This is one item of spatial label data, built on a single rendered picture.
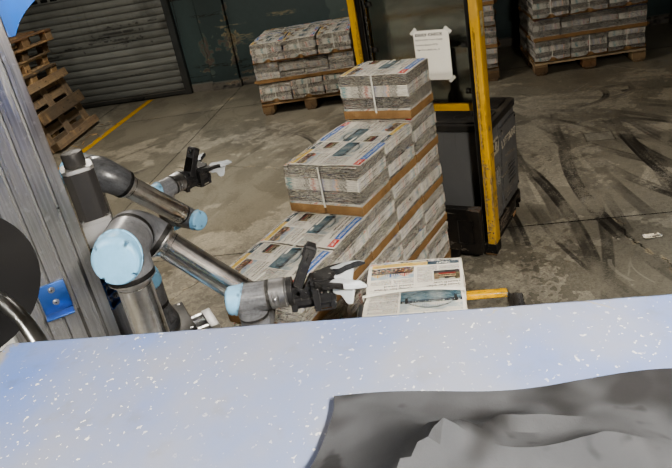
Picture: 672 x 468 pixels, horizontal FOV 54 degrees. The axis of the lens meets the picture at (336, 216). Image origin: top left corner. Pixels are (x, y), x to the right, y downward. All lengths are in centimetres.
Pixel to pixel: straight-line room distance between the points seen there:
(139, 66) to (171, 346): 962
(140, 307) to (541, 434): 136
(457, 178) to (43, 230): 275
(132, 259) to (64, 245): 35
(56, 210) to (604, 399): 159
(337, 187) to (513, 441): 249
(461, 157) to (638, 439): 366
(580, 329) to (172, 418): 29
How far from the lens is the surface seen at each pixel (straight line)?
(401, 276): 196
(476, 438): 36
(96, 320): 198
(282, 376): 48
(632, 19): 785
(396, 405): 43
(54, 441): 51
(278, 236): 282
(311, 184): 289
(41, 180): 182
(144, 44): 1001
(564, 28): 767
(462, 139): 395
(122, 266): 158
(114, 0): 1006
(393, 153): 307
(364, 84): 329
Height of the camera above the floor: 204
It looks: 25 degrees down
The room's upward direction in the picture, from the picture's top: 11 degrees counter-clockwise
